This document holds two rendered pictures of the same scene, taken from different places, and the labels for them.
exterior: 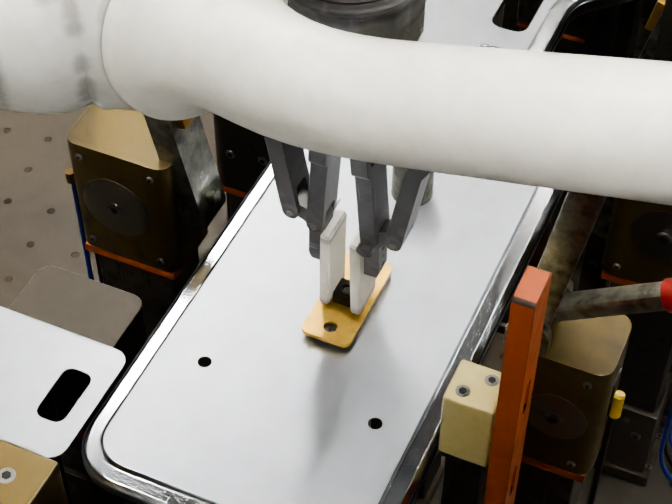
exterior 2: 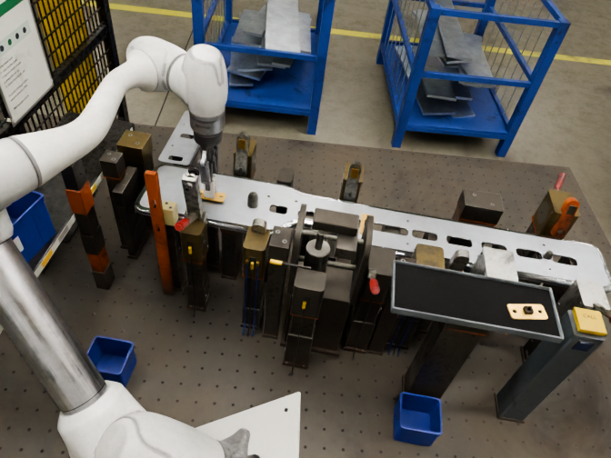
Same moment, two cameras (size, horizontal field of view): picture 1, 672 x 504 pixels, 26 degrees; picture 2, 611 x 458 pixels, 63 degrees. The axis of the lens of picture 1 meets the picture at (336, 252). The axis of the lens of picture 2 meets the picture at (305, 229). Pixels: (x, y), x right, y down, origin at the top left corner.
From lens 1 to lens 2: 1.25 m
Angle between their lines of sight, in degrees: 45
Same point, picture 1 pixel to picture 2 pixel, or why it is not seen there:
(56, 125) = (329, 183)
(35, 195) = (303, 184)
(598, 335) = (193, 229)
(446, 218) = (245, 212)
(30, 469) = (139, 145)
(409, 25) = (197, 125)
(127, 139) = not seen: hidden behind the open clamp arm
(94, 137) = not seen: hidden behind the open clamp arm
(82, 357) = (185, 159)
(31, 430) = (165, 155)
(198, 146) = (243, 157)
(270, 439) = (167, 189)
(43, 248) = not seen: hidden behind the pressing
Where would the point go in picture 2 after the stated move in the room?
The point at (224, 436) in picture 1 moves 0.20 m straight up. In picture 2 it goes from (167, 183) to (160, 127)
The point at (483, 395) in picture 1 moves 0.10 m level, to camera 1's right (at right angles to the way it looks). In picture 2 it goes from (165, 206) to (169, 233)
